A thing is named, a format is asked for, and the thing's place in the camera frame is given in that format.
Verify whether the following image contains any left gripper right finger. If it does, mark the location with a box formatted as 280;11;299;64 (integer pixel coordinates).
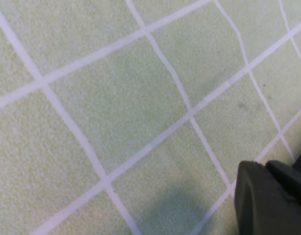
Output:
265;159;301;211

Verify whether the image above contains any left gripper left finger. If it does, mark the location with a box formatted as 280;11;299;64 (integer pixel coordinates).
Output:
234;160;301;235

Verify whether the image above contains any green white-grid tablecloth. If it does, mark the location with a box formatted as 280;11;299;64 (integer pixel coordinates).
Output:
0;0;301;235

